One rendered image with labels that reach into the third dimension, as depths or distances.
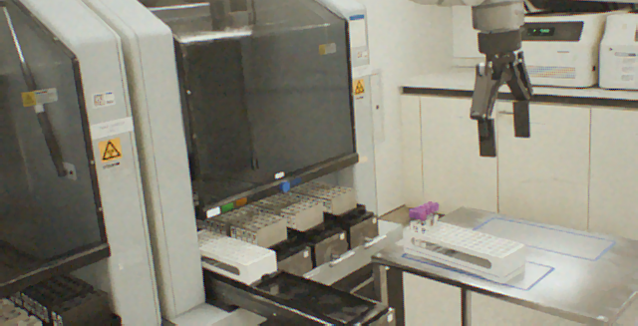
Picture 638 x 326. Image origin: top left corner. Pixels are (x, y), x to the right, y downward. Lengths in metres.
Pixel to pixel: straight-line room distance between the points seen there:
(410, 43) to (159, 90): 2.80
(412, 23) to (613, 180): 1.53
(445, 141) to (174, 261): 2.59
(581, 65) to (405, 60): 1.13
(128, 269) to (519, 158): 2.62
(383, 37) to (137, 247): 2.66
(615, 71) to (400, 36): 1.30
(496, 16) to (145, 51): 0.78
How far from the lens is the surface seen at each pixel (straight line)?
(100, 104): 1.49
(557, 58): 3.59
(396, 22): 4.08
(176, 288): 1.69
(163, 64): 1.57
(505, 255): 1.57
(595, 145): 3.60
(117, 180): 1.53
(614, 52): 3.49
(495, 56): 1.19
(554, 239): 1.84
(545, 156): 3.72
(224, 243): 1.78
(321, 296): 1.58
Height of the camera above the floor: 1.51
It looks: 14 degrees down
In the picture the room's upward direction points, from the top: 4 degrees counter-clockwise
